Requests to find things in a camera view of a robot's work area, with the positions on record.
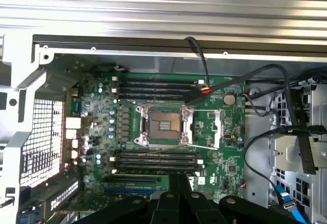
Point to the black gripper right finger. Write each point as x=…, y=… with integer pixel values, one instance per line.
x=196, y=208

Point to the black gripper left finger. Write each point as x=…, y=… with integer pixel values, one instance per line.
x=166, y=208

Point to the black RAM slot bank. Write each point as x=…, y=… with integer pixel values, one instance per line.
x=158, y=86
x=153, y=161

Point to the thin metal locking lever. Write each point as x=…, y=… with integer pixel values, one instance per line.
x=163, y=150

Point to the CPU socket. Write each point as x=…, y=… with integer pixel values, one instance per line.
x=163, y=125

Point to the green motherboard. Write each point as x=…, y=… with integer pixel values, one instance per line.
x=230, y=121

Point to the metal socket cover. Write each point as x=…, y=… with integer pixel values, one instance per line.
x=217, y=115

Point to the metal drive cage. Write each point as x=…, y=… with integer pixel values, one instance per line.
x=286, y=155

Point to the round coin cell battery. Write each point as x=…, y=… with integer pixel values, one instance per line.
x=229, y=99

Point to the open metal PC case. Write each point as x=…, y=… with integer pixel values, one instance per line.
x=166, y=64

